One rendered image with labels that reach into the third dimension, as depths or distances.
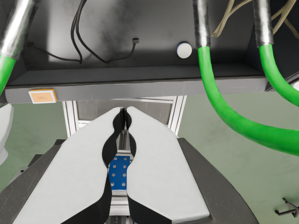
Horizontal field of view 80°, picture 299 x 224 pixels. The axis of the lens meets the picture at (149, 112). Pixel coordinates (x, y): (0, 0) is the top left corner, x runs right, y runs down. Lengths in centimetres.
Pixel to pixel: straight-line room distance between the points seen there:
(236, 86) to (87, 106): 106
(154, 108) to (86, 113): 50
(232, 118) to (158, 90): 28
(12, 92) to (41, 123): 132
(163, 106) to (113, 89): 92
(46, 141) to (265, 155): 226
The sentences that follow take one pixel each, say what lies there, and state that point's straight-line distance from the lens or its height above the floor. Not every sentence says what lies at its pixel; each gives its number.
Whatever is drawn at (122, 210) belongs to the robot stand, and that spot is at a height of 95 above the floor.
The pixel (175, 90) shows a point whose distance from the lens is 44.
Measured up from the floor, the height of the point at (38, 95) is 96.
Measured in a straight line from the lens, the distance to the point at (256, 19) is 29.
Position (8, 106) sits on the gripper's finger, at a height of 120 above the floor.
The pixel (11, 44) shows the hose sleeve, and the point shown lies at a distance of 21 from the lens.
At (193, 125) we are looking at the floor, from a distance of 174.
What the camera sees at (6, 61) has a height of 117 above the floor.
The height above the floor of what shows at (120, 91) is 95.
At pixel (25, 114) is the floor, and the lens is 182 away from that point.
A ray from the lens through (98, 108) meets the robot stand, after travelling 133.
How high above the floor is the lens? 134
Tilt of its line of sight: 58 degrees down
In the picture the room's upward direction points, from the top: 172 degrees clockwise
